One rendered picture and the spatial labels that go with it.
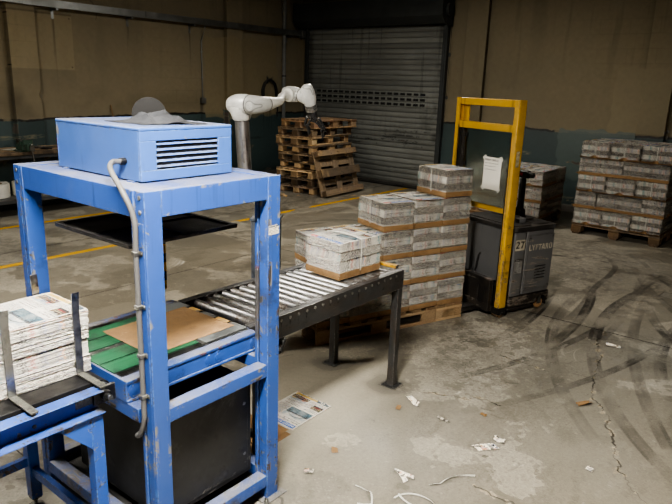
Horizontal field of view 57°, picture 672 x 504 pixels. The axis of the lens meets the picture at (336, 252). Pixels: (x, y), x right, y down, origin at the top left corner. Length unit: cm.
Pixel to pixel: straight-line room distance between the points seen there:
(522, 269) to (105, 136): 406
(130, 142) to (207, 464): 142
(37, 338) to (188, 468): 85
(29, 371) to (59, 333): 17
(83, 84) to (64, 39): 70
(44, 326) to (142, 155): 72
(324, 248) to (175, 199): 158
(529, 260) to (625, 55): 566
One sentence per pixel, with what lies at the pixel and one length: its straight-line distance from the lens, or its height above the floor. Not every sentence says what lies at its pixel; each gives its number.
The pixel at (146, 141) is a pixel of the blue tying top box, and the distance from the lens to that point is 243.
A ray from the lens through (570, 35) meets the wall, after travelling 1111.
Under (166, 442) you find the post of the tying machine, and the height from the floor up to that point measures 57.
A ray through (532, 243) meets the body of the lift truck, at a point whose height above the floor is 63.
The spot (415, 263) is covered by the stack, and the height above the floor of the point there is 54.
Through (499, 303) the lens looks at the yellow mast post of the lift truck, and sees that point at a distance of 559.
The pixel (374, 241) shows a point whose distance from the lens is 385.
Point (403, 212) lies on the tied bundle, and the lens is 489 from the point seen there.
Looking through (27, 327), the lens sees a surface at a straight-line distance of 251.
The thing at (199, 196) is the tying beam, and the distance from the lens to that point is 238.
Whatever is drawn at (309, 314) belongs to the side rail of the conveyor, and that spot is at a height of 75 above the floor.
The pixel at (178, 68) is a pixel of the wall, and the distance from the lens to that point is 1181.
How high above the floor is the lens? 193
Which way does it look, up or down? 15 degrees down
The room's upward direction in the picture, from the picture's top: 2 degrees clockwise
